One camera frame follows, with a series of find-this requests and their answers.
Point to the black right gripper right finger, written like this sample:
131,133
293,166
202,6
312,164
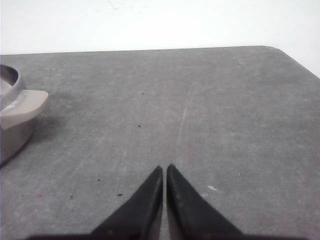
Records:
196,218

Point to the stainless steel steamer pot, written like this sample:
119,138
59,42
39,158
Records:
19,109

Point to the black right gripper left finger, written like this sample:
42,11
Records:
134,219

